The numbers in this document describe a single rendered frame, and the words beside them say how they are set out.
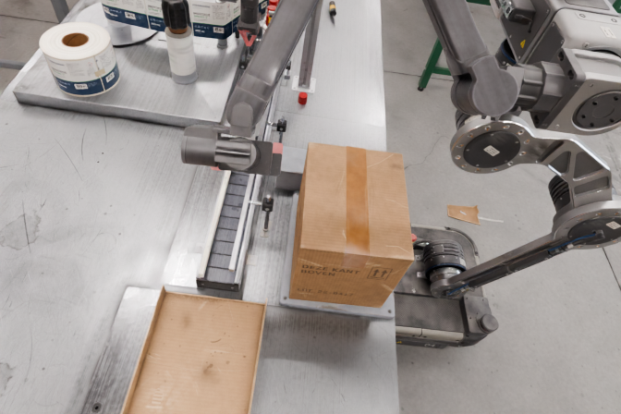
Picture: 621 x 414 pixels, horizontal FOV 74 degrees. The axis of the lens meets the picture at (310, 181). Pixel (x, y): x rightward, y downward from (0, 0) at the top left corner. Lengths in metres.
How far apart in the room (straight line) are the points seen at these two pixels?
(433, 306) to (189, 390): 1.15
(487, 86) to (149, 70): 1.20
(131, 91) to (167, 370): 0.91
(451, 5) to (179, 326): 0.90
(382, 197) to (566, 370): 1.61
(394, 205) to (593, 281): 1.90
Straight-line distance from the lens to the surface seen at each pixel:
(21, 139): 1.57
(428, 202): 2.50
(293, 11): 0.72
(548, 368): 2.35
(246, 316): 1.10
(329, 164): 1.00
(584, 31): 0.89
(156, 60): 1.67
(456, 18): 0.76
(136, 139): 1.46
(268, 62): 0.71
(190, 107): 1.47
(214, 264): 1.11
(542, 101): 0.81
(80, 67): 1.50
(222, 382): 1.06
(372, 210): 0.94
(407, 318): 1.84
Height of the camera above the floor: 1.87
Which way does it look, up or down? 51 degrees down
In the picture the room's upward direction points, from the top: 12 degrees clockwise
